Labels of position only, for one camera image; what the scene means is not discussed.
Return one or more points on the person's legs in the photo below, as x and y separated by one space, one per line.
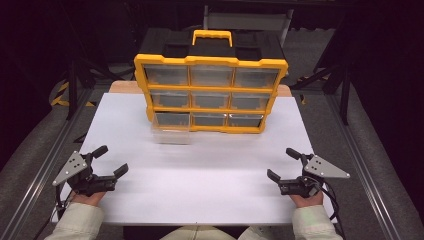
206 233

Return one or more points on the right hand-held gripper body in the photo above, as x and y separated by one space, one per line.
300 186

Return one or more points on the metal floor rail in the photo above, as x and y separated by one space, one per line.
366 173
43 166

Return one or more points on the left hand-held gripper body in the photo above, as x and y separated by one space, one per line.
83 178

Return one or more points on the pulled-out clear plastic drawer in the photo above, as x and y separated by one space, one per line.
171 131

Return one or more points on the person's right hand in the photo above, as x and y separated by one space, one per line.
306 201

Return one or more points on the black tripod stand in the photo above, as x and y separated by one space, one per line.
340 83
75 83

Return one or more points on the set of closed transparent bins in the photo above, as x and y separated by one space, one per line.
211 96

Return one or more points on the yellow black floor tape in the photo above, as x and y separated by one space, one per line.
302 98
61 96

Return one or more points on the yellow black organizer cabinet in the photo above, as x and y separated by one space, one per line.
213 46

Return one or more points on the person's left hand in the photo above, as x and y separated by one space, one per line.
89 199

